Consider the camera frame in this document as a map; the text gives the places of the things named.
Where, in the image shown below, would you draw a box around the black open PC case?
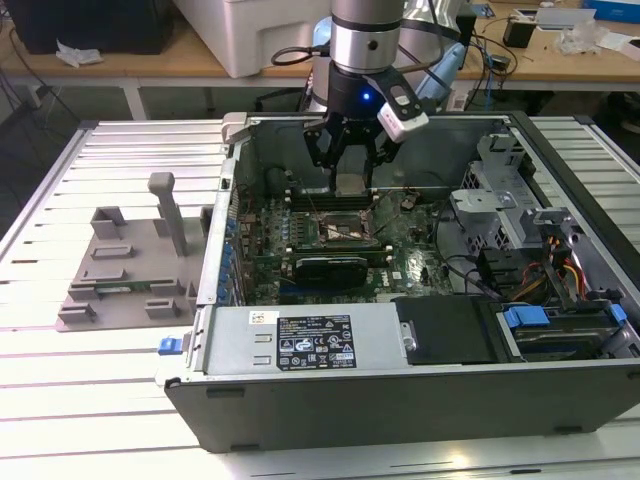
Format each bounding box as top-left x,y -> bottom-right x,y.
154,110 -> 640,454

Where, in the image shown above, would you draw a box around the metal socket cover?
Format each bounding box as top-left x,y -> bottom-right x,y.
363,192 -> 397,235

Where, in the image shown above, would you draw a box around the wooden desk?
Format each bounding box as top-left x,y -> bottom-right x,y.
457,0 -> 640,94
0,19 -> 311,91

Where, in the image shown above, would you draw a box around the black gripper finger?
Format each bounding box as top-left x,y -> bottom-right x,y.
302,115 -> 352,194
363,122 -> 402,191

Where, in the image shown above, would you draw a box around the black RAM slot row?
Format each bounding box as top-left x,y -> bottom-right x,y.
287,241 -> 391,256
288,191 -> 375,211

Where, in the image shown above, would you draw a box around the white plastic box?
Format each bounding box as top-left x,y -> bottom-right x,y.
174,0 -> 334,79

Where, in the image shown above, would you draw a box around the flat grey white box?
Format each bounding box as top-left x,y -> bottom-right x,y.
534,7 -> 596,31

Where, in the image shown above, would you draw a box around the black camera cable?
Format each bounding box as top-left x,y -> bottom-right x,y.
271,45 -> 332,69

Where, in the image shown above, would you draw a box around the large black box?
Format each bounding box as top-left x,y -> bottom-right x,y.
9,0 -> 176,55

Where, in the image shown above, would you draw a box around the green motherboard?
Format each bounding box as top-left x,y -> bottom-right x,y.
234,187 -> 451,304

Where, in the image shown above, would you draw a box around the grey parts rack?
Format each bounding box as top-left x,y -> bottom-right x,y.
55,172 -> 216,334

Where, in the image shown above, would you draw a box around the clear plastic bags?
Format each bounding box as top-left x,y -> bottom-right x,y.
559,22 -> 609,54

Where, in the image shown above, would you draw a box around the CPU socket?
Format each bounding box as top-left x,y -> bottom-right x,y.
315,210 -> 377,242

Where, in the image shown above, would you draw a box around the black graphics card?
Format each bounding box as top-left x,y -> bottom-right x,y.
294,255 -> 369,290

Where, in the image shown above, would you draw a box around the black drive cover plate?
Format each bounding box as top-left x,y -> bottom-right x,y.
392,297 -> 499,366

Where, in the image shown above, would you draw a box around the silver CPU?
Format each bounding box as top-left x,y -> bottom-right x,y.
335,173 -> 369,197

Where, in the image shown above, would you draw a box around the small black box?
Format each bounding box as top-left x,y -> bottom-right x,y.
502,14 -> 537,49

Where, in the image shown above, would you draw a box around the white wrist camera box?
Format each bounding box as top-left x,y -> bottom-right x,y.
363,73 -> 430,144

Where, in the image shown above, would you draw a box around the silver power supply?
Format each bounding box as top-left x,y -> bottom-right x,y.
202,305 -> 409,376

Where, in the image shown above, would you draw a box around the grey case handle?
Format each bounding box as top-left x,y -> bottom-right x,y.
221,112 -> 251,146

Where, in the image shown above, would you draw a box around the yellow red wire bundle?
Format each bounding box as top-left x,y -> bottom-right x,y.
517,234 -> 587,301

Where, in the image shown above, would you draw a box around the blue cardboard box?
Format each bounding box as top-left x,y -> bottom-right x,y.
582,0 -> 640,24

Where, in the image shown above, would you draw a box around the hard disk in blue carrier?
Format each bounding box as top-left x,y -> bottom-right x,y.
499,302 -> 629,361

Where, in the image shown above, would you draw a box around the crumpled white paper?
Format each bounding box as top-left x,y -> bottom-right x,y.
55,39 -> 104,69

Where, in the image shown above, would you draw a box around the metal drive cage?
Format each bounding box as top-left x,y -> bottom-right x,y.
448,130 -> 589,261

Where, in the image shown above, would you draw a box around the black power supply label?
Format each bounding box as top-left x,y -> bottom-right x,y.
276,314 -> 357,371

